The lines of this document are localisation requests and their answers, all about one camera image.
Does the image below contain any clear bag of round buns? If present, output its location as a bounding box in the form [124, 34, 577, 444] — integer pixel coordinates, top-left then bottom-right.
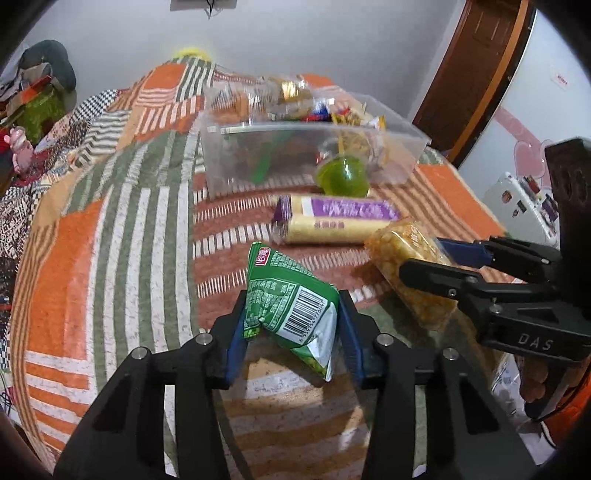
[205, 76, 273, 123]

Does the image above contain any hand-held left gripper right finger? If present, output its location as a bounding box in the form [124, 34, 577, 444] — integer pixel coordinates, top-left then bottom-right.
[338, 290, 539, 480]

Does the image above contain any brown wooden door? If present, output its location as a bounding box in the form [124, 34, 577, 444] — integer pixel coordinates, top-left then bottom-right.
[412, 0, 539, 167]

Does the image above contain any blue white snack bag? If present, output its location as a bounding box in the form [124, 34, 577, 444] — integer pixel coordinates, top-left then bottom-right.
[305, 99, 338, 121]

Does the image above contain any pink toy rabbit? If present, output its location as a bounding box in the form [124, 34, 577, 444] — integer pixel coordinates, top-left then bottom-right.
[4, 127, 36, 174]

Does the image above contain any orange cardboard box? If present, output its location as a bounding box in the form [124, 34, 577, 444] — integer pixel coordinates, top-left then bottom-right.
[13, 76, 54, 105]

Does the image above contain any person's right hand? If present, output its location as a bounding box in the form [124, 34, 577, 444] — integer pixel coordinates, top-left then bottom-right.
[519, 362, 548, 403]

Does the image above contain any green jelly cup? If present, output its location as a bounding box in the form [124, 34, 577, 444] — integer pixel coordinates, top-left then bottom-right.
[315, 156, 370, 199]

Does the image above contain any puffed corn snack packet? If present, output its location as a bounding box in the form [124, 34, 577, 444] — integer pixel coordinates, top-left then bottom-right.
[365, 220, 459, 331]

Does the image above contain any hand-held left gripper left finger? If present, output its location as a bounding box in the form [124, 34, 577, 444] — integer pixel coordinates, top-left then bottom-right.
[53, 290, 250, 480]

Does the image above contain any grey plush pillow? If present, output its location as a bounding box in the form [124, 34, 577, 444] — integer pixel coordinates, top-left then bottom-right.
[21, 39, 77, 91]

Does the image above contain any purple label biscuit packet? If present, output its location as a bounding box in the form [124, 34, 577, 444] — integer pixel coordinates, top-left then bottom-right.
[271, 194, 401, 246]

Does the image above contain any white wardrobe door pink pattern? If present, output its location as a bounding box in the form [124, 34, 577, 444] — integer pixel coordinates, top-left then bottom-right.
[456, 9, 591, 234]

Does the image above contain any clear plastic container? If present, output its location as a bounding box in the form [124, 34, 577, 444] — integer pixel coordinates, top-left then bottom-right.
[199, 76, 433, 199]

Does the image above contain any white small fridge with stickers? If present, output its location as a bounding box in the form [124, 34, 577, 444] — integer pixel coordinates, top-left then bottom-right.
[482, 172, 562, 253]

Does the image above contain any yellow bean snack packet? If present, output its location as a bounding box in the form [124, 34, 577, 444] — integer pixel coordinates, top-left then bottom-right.
[335, 124, 386, 167]

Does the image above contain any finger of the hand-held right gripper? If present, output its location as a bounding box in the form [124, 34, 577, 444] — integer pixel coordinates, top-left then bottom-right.
[436, 235, 562, 284]
[398, 257, 498, 315]

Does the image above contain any orange green patchwork blanket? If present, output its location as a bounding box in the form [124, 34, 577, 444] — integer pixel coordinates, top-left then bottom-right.
[9, 55, 532, 480]

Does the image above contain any green pea snack packet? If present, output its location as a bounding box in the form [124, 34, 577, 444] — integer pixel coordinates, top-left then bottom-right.
[243, 241, 341, 383]

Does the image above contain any pale square bread packet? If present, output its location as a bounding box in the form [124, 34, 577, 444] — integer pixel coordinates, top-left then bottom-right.
[265, 80, 319, 121]

